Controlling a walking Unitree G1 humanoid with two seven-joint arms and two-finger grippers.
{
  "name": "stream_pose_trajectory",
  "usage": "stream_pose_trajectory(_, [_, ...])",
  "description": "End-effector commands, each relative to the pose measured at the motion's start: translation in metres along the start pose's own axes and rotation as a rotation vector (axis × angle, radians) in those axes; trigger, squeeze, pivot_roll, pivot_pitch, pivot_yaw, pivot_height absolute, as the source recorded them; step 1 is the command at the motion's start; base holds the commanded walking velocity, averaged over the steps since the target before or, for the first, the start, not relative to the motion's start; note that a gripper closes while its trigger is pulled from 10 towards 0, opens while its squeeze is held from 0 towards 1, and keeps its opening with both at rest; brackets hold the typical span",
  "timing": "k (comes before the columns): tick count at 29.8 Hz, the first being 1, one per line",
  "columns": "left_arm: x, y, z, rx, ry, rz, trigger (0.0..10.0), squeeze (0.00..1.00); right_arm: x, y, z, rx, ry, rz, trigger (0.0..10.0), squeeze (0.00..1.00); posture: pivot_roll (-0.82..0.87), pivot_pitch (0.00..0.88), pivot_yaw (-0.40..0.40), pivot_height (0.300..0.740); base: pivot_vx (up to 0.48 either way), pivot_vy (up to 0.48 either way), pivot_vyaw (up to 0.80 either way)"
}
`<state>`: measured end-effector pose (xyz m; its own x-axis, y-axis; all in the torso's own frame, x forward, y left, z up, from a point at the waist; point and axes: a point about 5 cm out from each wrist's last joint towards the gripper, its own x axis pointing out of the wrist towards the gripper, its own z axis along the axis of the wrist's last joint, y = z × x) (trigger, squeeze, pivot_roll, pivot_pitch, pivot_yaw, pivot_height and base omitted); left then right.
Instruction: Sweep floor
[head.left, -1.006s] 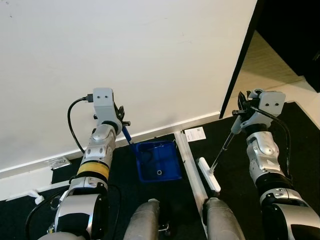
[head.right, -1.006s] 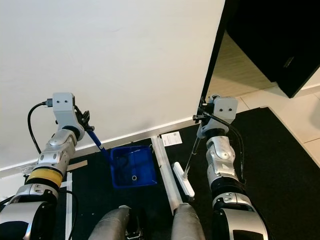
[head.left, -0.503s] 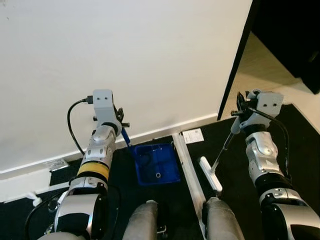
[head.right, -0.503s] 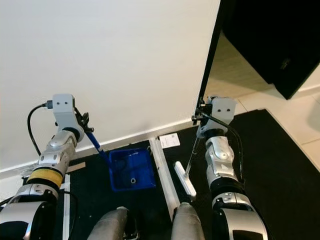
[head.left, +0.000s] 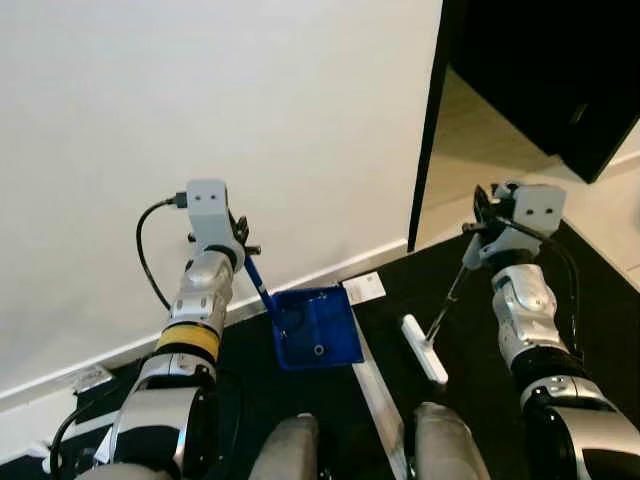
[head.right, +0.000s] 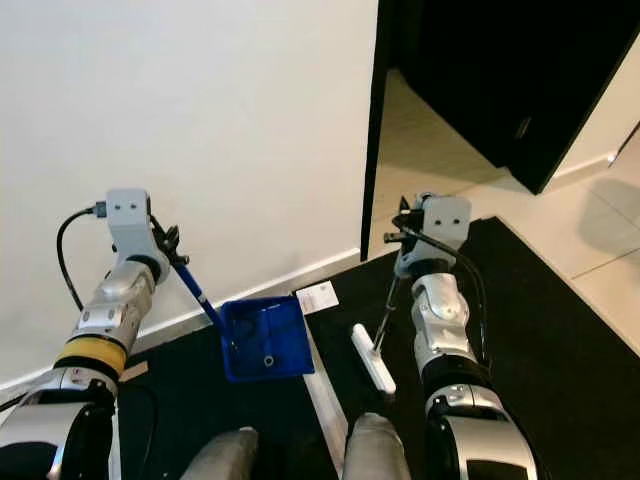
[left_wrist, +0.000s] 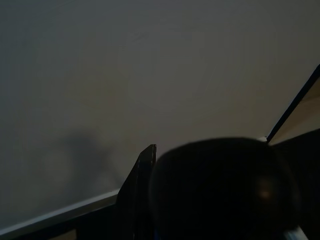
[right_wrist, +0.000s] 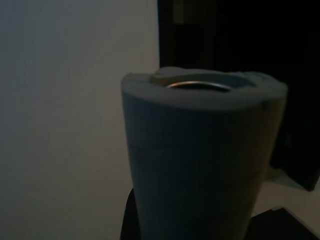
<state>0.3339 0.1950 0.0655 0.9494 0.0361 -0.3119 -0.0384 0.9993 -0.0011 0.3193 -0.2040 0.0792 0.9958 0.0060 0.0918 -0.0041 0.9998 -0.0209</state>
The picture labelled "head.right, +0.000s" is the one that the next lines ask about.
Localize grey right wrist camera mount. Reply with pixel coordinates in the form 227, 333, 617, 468
420, 193, 474, 259

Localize white paper card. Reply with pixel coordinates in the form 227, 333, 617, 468
295, 281, 340, 317

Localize black door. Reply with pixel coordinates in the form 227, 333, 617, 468
395, 0, 640, 195

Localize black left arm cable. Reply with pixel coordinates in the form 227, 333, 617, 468
56, 204, 111, 313

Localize black carpet mat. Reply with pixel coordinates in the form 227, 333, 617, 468
0, 215, 640, 480

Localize white brush with black stick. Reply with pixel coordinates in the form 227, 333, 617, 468
350, 275, 403, 397

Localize blue plastic dustpan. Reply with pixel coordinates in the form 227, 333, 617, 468
172, 262, 317, 384

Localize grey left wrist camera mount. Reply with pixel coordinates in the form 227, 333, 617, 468
105, 188, 163, 263

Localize grey robot leg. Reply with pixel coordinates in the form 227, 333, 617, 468
180, 427, 263, 480
344, 412, 413, 480

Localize grey left robot leg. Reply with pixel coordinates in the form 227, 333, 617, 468
180, 427, 263, 480

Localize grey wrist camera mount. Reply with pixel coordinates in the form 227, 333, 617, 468
420, 193, 474, 259
105, 188, 163, 263

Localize grey right robot leg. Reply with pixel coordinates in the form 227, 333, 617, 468
344, 412, 413, 480

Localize black door frame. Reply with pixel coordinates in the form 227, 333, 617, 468
359, 0, 401, 264

